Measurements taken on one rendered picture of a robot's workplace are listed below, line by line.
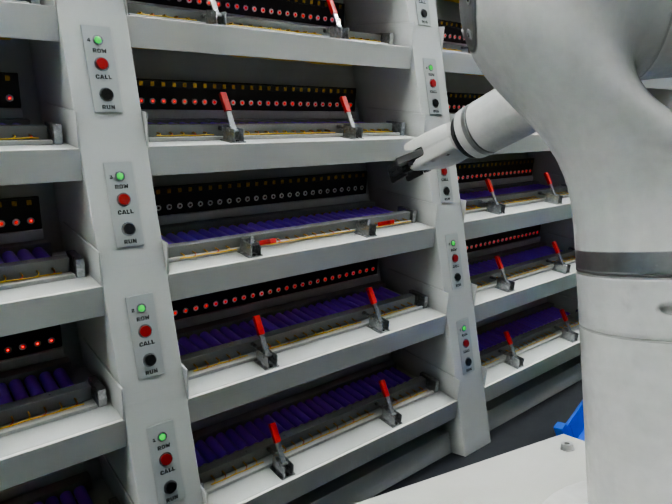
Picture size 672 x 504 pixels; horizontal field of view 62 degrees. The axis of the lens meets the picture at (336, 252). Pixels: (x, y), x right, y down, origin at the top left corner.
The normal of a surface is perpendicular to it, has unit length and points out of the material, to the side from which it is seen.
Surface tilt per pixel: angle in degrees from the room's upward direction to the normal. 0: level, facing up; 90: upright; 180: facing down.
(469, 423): 90
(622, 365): 86
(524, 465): 4
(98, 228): 90
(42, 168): 108
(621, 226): 86
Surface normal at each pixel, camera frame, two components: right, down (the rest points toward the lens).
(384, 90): -0.78, 0.15
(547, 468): -0.07, -1.00
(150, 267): 0.62, -0.04
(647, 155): -0.53, 0.42
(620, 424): -0.91, 0.07
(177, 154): 0.62, 0.26
